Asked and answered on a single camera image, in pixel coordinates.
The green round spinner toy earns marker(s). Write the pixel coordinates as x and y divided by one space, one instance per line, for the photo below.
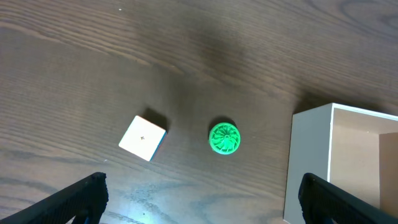
224 138

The colourful puzzle cube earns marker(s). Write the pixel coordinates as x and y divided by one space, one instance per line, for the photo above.
142 138

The white cardboard box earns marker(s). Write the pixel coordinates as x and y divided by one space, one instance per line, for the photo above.
352 148

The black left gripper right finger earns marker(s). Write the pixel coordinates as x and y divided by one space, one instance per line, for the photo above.
323 202

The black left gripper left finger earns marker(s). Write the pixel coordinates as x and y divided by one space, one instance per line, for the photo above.
82 202

